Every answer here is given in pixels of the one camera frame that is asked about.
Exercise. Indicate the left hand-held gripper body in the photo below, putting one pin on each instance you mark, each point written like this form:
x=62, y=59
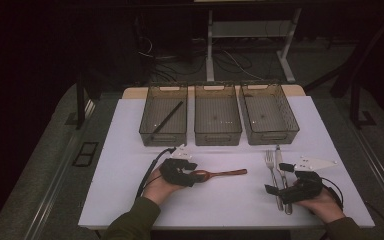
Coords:
x=176, y=173

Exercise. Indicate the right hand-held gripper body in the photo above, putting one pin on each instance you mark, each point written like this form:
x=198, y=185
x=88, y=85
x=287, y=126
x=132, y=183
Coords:
x=303, y=190

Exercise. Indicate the silver metal knife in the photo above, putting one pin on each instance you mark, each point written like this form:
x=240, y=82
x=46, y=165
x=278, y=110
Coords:
x=279, y=155

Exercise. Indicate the silver metal fork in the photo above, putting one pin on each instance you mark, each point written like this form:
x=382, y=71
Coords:
x=270, y=160

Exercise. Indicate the brown wooden spoon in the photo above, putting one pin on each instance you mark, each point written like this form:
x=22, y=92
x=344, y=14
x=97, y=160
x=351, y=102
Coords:
x=226, y=172

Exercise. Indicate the black chopsticks pair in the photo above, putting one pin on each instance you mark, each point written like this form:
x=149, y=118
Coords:
x=168, y=117

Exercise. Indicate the clear brown plastic bin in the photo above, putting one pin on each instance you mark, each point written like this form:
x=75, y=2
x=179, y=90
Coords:
x=161, y=100
x=266, y=113
x=217, y=115

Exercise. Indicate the person's left hand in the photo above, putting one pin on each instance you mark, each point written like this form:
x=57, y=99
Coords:
x=158, y=190

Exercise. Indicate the person's right hand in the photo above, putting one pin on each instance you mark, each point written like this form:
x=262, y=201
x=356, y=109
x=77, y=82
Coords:
x=326, y=207

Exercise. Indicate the white table cover board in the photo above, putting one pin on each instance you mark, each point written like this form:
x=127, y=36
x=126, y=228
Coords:
x=220, y=206

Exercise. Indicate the black metal stand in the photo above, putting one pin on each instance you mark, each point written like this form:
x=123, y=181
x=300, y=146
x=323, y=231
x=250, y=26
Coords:
x=355, y=106
x=80, y=106

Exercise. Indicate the metal floor rail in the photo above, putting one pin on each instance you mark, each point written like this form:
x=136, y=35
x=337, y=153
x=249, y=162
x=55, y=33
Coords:
x=378, y=168
x=57, y=180

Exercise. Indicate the white metal desk frame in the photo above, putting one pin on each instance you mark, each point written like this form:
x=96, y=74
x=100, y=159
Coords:
x=210, y=50

